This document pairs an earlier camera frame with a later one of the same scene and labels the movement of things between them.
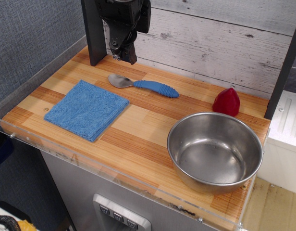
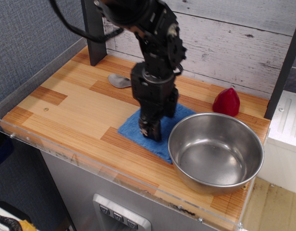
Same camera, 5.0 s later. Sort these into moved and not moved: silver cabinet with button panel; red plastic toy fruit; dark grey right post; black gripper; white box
Moved: black gripper
Not moved: white box; silver cabinet with button panel; red plastic toy fruit; dark grey right post
